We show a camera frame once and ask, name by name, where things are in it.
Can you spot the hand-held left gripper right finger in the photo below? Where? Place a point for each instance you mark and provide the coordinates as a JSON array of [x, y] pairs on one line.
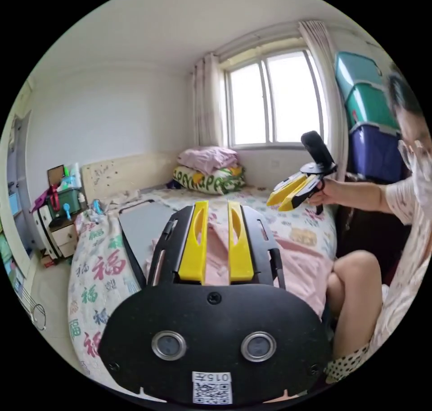
[[240, 255]]

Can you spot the bed with printed sheet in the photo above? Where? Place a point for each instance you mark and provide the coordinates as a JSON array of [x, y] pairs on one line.
[[101, 266]]

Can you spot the blue storage box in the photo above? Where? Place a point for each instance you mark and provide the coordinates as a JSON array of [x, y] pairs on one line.
[[378, 154]]

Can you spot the green yellow printed pillow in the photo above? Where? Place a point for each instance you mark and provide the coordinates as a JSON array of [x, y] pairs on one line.
[[209, 179]]

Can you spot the grey flat board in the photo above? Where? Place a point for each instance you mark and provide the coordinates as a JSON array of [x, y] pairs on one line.
[[145, 225]]

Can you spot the white bedside cupboard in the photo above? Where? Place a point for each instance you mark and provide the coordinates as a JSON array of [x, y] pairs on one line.
[[60, 228]]

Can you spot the person's right hand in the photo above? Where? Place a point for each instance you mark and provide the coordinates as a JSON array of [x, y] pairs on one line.
[[326, 193]]

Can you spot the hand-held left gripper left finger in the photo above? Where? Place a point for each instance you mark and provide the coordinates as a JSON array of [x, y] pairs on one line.
[[193, 249]]

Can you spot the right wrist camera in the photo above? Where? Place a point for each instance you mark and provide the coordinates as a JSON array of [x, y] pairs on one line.
[[319, 147]]

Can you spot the person's right forearm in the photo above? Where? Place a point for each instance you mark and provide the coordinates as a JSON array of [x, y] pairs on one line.
[[361, 195]]

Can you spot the person's body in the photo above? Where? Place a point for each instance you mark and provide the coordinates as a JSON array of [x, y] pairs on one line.
[[405, 235]]

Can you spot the white curtain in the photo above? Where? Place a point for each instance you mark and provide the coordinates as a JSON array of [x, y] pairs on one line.
[[207, 100], [332, 90]]

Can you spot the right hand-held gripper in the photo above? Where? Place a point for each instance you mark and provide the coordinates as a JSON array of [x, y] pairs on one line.
[[319, 173]]

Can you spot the green storage box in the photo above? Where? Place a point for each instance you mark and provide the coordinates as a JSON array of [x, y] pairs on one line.
[[369, 107]]

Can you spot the teal storage box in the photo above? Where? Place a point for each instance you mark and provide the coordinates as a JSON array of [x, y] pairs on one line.
[[359, 70]]

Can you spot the folded pink quilt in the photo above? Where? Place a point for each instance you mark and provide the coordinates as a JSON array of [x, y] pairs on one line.
[[207, 157]]

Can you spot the window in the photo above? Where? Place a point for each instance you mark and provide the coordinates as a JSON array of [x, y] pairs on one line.
[[276, 100]]

